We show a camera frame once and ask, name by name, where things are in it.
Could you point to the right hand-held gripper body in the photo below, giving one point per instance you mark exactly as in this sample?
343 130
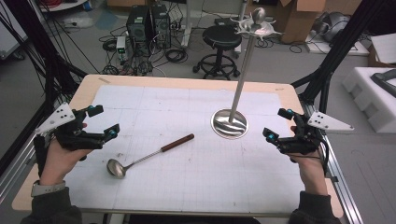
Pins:
303 140

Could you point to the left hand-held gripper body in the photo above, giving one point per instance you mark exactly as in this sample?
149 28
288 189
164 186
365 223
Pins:
77 138

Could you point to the steel utensil stand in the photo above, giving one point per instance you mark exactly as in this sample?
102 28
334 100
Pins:
239 87

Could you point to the person's left hand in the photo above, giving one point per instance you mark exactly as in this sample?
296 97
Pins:
59 161

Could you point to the person's right hand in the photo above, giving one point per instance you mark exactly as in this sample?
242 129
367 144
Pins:
311 174

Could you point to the grey wristwatch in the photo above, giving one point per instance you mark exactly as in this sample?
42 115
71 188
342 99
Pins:
46 188

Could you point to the small white electronic box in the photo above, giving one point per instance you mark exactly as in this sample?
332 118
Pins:
121 45

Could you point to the white foam block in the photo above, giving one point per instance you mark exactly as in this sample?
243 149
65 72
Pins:
367 99

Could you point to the white grid mat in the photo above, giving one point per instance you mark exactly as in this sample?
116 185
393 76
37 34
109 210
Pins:
186 174

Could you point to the white foam board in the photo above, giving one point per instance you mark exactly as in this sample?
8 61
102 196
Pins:
348 49

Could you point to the cardboard box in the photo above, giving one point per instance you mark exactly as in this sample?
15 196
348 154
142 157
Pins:
302 21

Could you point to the black computer tower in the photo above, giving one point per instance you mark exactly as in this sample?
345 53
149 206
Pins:
161 25
138 26

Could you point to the grey rounded device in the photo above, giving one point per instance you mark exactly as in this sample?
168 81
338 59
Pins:
334 26

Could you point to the black padded object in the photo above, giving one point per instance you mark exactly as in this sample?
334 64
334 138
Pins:
386 81

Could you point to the black round stool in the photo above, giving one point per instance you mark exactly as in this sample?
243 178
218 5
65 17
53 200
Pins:
221 36

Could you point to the aluminium rail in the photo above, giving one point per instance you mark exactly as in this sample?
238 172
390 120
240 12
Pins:
17 174
341 186

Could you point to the black metal frame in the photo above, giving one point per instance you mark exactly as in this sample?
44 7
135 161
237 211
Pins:
336 59
46 62

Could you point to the white metal post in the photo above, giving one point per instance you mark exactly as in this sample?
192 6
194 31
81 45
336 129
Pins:
186 23

